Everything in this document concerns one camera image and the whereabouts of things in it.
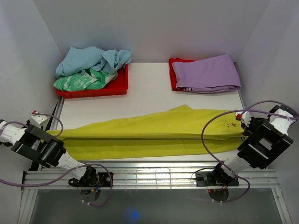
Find yellow-green trousers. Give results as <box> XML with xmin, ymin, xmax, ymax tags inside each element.
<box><xmin>50</xmin><ymin>105</ymin><xmax>243</xmax><ymax>160</ymax></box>

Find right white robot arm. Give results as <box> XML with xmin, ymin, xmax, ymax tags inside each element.
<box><xmin>210</xmin><ymin>105</ymin><xmax>299</xmax><ymax>185</ymax></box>

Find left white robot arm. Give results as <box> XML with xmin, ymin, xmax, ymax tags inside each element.
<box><xmin>0</xmin><ymin>120</ymin><xmax>100</xmax><ymax>187</ymax></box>

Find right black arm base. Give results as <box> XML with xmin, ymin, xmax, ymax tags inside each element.
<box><xmin>191</xmin><ymin>168</ymin><xmax>239</xmax><ymax>202</ymax></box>

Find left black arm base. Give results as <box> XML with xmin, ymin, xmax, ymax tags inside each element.
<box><xmin>68</xmin><ymin>170</ymin><xmax>114</xmax><ymax>202</ymax></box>

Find folded purple trousers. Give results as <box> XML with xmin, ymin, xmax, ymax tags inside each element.
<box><xmin>172</xmin><ymin>54</ymin><xmax>241</xmax><ymax>94</ymax></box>

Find folded red garment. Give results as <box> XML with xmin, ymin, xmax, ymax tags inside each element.
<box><xmin>168</xmin><ymin>57</ymin><xmax>195</xmax><ymax>92</ymax></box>

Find red plastic tray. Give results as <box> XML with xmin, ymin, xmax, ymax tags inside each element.
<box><xmin>56</xmin><ymin>64</ymin><xmax>129</xmax><ymax>99</ymax></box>

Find green white patterned garment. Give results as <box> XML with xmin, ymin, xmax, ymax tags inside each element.
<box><xmin>53</xmin><ymin>69</ymin><xmax>118</xmax><ymax>92</ymax></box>

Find light blue garment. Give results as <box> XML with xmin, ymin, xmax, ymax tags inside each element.
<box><xmin>55</xmin><ymin>47</ymin><xmax>132</xmax><ymax>78</ymax></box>

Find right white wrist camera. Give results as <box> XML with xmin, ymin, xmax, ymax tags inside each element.
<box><xmin>235</xmin><ymin>112</ymin><xmax>251</xmax><ymax>127</ymax></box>

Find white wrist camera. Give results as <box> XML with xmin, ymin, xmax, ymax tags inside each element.
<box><xmin>29</xmin><ymin>111</ymin><xmax>48</xmax><ymax>128</ymax></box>
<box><xmin>235</xmin><ymin>112</ymin><xmax>251</xmax><ymax>127</ymax></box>

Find aluminium rail frame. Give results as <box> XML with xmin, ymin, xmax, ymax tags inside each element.
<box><xmin>18</xmin><ymin>161</ymin><xmax>291</xmax><ymax>224</ymax></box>

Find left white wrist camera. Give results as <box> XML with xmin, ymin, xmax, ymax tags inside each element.
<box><xmin>29</xmin><ymin>111</ymin><xmax>48</xmax><ymax>128</ymax></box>

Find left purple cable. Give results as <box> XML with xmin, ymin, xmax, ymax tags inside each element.
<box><xmin>0</xmin><ymin>113</ymin><xmax>114</xmax><ymax>208</ymax></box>

